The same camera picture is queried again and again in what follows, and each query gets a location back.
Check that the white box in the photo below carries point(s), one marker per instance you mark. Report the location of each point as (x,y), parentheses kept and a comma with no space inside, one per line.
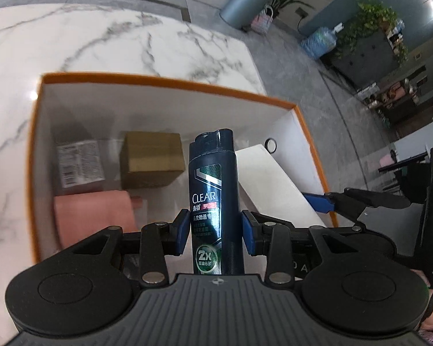
(274,180)

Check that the trailing green plant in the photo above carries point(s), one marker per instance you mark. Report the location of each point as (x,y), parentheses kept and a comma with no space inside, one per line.
(371,16)

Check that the grey-blue trash can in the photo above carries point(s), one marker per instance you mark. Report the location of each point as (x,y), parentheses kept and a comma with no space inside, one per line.
(243,1)

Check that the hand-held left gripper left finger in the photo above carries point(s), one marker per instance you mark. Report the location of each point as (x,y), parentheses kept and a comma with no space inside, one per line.
(182,231)

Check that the woven pastel basket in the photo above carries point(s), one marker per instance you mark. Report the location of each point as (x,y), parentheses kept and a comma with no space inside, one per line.
(262,21)

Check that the orange cardboard box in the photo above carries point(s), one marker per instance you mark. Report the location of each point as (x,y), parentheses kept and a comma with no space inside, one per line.
(38,173)

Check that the cluttered low shelf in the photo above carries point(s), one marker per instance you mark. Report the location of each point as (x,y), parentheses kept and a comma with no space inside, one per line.
(393,97)

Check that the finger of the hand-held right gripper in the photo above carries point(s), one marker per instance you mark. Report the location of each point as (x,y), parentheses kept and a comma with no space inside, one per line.
(319,202)

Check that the dark blue shampoo bottle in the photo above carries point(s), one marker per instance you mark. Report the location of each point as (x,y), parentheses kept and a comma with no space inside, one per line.
(205,187)

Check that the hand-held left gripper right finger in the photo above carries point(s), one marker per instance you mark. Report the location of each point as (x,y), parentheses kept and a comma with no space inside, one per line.
(246,232)

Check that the blue water jug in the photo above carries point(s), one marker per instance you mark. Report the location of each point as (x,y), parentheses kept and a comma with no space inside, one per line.
(319,41)

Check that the pink plastic bottle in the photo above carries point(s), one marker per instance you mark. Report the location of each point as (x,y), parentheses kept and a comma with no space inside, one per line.
(90,212)

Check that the brown cardboard box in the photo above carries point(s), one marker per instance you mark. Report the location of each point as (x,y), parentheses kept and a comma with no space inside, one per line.
(151,158)

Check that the dark cabinet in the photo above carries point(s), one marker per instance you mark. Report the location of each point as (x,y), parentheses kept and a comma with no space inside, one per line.
(364,56)

